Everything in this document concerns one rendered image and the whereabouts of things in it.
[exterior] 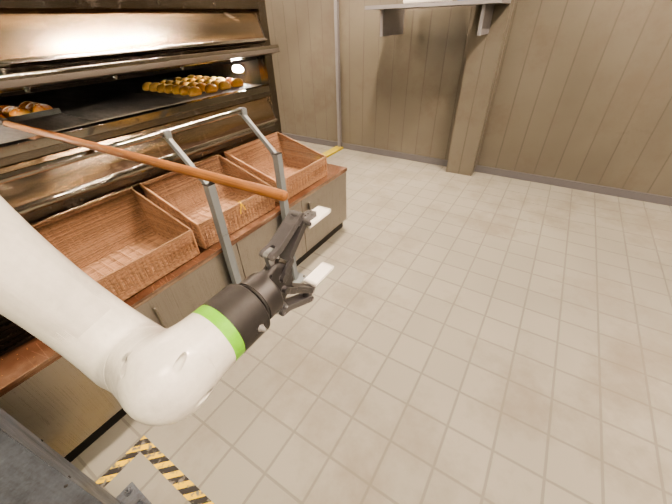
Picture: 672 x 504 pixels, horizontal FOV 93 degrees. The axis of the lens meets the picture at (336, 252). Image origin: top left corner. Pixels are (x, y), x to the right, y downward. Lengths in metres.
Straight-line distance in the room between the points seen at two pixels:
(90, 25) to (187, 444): 1.94
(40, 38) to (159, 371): 1.70
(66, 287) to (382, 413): 1.48
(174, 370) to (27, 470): 0.75
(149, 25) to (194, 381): 1.95
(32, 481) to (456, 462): 1.43
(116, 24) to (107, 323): 1.75
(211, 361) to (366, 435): 1.32
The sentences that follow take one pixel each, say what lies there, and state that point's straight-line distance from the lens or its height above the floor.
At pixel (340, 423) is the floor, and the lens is 1.72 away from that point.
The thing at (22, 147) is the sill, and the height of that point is 1.16.
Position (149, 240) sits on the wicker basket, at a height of 0.59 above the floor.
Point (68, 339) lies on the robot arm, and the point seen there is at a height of 1.24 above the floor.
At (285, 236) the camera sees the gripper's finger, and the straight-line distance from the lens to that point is 0.51.
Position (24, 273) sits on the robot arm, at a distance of 0.50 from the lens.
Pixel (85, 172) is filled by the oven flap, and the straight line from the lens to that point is 2.01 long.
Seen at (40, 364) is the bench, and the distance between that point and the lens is 1.63.
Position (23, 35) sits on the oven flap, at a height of 1.54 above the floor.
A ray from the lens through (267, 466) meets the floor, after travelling 1.69.
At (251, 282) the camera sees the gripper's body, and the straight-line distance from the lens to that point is 0.50.
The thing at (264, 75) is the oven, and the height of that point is 1.24.
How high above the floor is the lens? 1.55
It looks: 36 degrees down
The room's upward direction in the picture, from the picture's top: 2 degrees counter-clockwise
